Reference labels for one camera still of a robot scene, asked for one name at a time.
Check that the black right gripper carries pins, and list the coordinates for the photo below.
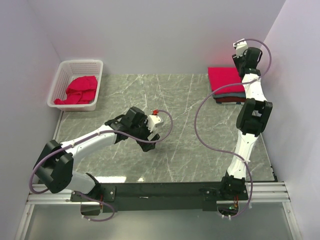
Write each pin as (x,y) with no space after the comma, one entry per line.
(236,60)

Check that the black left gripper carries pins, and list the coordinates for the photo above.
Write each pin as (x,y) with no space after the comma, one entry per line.
(146,146)

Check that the red t-shirt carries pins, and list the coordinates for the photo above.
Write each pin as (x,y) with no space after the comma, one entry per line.
(230,100)
(80,91)
(222,76)

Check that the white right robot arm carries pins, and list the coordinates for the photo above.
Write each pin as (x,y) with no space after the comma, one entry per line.
(251,121)

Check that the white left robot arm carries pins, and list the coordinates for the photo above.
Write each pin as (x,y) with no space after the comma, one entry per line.
(55,165)

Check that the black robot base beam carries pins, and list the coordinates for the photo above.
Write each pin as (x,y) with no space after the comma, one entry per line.
(169,196)

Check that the folded red t-shirt in stack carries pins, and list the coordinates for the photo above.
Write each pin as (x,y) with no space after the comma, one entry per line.
(230,100)

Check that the folded teal t-shirt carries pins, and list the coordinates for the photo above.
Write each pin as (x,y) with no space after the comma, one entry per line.
(230,94)

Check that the red t-shirt in basket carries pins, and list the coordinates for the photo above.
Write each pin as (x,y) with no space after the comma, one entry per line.
(80,91)

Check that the white plastic laundry basket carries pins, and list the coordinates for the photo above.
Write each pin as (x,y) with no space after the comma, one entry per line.
(68,71)

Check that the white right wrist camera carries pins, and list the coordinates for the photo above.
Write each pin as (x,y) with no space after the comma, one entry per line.
(240,47)

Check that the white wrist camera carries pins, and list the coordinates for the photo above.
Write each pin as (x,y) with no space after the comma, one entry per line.
(154,120)
(240,47)

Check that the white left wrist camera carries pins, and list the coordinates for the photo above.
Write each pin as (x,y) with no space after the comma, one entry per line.
(154,120)

